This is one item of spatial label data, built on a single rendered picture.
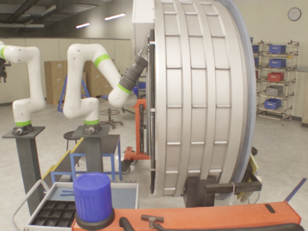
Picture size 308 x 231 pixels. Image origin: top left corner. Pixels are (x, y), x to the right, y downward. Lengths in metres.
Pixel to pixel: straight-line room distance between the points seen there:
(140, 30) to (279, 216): 1.08
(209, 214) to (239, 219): 0.10
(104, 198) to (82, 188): 0.07
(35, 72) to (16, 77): 6.94
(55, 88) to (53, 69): 0.62
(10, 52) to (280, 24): 6.08
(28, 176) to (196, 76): 1.57
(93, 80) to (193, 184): 7.58
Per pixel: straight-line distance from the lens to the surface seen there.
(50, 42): 9.29
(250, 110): 1.18
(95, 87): 8.72
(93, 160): 1.93
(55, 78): 8.13
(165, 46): 1.18
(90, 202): 0.74
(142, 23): 1.33
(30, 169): 2.11
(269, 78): 6.01
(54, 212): 1.44
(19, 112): 1.97
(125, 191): 1.55
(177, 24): 1.29
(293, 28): 6.68
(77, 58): 1.60
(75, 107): 1.70
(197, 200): 1.40
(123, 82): 1.38
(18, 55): 1.95
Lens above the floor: 1.47
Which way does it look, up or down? 14 degrees down
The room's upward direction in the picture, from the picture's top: straight up
